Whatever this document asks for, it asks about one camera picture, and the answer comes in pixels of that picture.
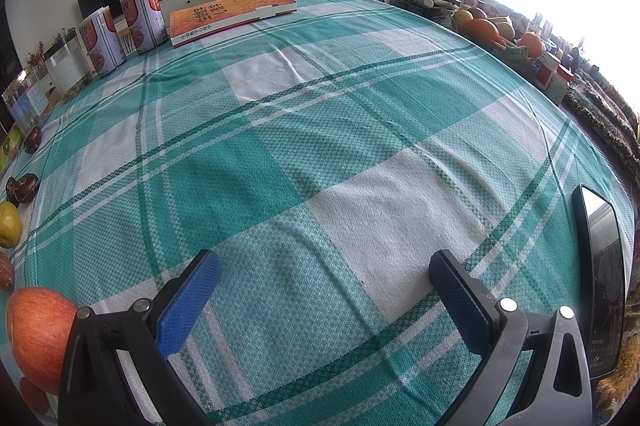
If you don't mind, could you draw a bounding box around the small orange tangerine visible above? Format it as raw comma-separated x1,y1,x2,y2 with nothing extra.
19,376,49,413

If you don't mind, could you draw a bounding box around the brown round fruit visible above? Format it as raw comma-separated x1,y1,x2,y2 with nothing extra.
0,251,15,292

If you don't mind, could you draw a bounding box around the orange book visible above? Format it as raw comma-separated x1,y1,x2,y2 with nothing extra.
169,0,298,48

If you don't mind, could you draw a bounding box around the kiwi print packet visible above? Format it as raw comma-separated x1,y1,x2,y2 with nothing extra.
0,127,26,173

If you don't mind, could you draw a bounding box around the red apple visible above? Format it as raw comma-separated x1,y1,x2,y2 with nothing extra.
6,287,78,394

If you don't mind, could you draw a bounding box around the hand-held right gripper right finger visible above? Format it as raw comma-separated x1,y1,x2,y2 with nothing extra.
429,248,593,426

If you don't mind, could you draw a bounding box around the black smartphone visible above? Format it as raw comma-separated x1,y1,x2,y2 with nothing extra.
571,184,629,380

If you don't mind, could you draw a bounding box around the gold lid glass jar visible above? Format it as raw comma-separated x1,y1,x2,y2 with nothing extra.
1,70,42,133

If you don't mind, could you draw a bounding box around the red flower vase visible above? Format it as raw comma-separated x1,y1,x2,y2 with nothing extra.
26,40,47,69

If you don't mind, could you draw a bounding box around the yellow green fruit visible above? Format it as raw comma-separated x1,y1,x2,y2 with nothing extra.
0,201,23,249

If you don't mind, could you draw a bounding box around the fruit basket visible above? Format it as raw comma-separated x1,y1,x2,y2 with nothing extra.
451,7,547,69

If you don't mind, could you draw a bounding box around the red box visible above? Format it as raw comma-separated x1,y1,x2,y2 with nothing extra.
534,52,574,103

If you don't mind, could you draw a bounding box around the dark mangosteen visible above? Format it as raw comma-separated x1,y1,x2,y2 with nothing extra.
5,174,40,208
24,126,44,155

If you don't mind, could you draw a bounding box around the black lid clear jar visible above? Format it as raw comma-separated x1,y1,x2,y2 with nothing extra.
44,30,97,98

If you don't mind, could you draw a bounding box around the red white can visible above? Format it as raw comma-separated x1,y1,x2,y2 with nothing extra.
77,6,127,79
119,0,168,56

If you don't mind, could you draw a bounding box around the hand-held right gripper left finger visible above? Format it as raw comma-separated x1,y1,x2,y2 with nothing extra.
59,249,222,426

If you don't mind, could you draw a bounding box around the large orange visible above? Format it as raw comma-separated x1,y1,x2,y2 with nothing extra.
519,33,545,59
467,18,502,48

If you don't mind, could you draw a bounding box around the green checked tablecloth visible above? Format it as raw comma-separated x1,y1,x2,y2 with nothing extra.
0,0,638,426

